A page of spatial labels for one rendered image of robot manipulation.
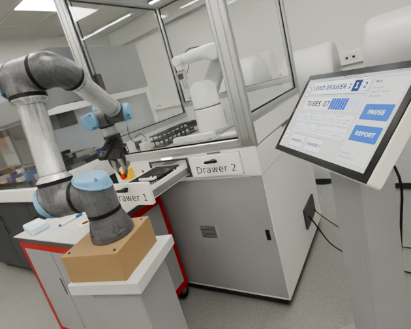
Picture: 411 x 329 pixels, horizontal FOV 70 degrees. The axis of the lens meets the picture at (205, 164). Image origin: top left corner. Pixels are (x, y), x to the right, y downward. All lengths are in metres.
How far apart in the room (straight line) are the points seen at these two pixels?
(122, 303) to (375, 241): 0.86
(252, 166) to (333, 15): 3.29
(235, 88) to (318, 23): 3.24
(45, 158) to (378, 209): 1.07
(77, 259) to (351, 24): 4.05
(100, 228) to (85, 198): 0.11
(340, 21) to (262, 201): 3.31
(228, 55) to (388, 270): 1.01
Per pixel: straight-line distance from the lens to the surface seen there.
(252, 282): 1.83
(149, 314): 1.13
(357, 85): 0.97
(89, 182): 1.00
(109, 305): 1.18
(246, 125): 1.38
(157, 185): 1.43
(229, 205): 1.58
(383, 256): 1.16
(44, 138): 1.09
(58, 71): 1.07
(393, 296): 1.27
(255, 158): 1.40
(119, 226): 1.04
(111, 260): 1.00
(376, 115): 0.85
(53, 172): 1.09
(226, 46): 1.36
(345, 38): 4.43
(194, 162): 1.55
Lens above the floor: 1.27
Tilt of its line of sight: 15 degrees down
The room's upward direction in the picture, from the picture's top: 16 degrees counter-clockwise
